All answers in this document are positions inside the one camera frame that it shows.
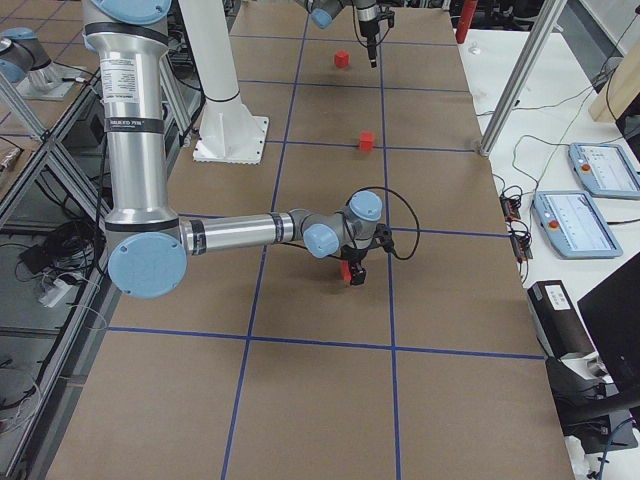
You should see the red circuit board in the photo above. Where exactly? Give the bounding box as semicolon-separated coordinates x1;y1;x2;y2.
499;195;521;222

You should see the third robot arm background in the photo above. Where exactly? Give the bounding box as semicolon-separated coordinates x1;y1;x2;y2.
1;27;84;101

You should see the teach pendant tablet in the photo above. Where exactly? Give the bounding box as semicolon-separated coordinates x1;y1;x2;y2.
533;190;623;259
568;143;639;200

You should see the black power adapter box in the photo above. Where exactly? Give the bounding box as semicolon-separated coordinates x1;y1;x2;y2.
527;280;595;360

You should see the teach pendant tablet near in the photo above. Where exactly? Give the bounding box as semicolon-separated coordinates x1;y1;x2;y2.
533;190;623;259

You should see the black computer monitor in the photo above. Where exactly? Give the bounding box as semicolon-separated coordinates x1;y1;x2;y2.
546;256;639;454

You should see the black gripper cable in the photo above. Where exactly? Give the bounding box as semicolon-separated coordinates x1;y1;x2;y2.
349;187;421;260

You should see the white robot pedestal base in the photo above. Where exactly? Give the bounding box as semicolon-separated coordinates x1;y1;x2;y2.
179;0;269;164

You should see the teach pendant tablet far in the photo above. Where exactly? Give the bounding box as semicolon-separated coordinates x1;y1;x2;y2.
568;143;639;200

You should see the red cylinder bottle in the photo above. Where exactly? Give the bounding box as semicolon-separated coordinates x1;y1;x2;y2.
455;0;478;45

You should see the aluminium frame post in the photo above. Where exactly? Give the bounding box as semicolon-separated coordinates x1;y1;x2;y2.
477;0;567;157

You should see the aluminium frame rack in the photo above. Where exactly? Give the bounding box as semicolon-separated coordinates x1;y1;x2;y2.
0;29;206;480

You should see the red cube block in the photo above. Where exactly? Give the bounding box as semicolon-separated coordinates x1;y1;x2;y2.
333;50;350;69
358;131;375;152

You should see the red cube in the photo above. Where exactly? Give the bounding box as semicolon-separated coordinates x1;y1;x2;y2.
340;260;352;284

